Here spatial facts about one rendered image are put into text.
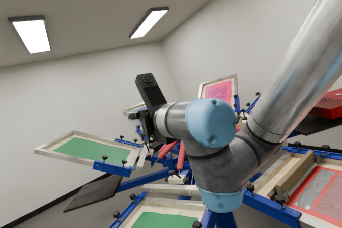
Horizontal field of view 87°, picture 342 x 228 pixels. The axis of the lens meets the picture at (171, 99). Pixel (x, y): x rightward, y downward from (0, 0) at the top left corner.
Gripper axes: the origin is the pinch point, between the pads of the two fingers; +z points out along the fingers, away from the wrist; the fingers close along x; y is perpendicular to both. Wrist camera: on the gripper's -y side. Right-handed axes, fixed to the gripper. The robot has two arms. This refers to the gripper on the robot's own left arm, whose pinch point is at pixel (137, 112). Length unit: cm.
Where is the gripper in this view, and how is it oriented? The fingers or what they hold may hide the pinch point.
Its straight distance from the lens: 58.1
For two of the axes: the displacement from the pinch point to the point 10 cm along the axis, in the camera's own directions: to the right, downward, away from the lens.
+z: -5.0, 0.8, 8.6
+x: 8.4, -1.8, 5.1
